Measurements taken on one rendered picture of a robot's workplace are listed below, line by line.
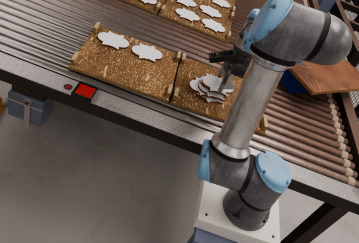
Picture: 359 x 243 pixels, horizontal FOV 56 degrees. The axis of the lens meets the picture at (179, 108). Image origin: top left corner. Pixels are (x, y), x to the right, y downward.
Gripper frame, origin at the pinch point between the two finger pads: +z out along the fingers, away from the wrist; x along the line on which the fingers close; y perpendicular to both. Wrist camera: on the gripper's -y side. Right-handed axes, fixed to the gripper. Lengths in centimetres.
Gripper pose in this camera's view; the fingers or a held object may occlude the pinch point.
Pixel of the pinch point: (218, 84)
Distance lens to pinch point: 145.8
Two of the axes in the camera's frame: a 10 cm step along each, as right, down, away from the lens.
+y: 9.5, 2.8, 1.5
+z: -3.1, 7.0, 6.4
